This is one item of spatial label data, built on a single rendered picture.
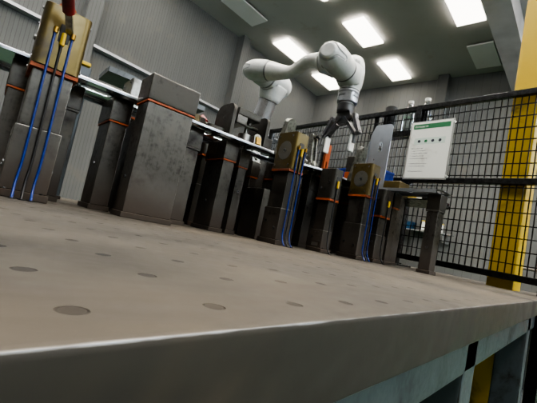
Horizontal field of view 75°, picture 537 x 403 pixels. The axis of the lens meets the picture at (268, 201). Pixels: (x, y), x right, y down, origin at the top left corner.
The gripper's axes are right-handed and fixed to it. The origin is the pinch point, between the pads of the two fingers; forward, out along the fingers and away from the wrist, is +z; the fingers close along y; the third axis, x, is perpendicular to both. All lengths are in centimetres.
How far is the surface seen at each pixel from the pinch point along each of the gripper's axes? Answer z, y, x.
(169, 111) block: 18, 21, -82
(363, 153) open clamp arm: 4.2, 18.4, -6.1
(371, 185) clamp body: 16.7, 25.3, -7.3
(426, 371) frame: 52, 82, -70
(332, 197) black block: 24.7, 20.7, -21.1
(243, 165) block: 20, 2, -47
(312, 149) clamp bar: -0.2, -13.8, -1.5
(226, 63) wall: -436, -844, 370
